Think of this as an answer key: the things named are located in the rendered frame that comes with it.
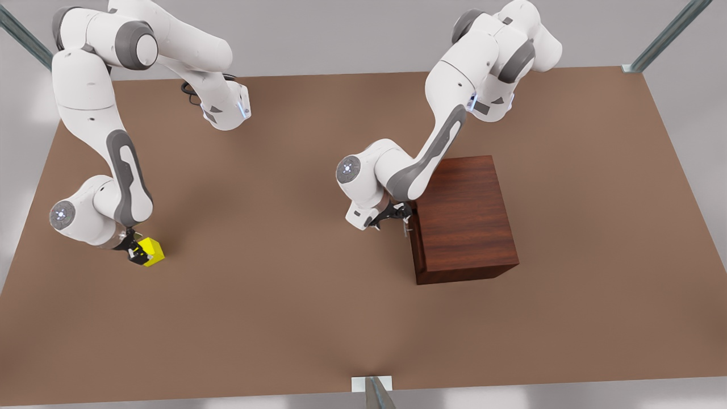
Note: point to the dark wooden drawer cabinet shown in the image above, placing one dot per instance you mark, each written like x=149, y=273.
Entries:
x=466, y=221

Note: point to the silver frame post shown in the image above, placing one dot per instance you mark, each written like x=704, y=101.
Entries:
x=664, y=37
x=376, y=393
x=25, y=37

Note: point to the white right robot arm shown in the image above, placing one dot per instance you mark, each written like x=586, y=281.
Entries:
x=91, y=96

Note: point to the yellow cube block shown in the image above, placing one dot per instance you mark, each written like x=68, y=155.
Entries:
x=152, y=251

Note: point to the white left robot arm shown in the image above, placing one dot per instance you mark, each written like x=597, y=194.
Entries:
x=454, y=79

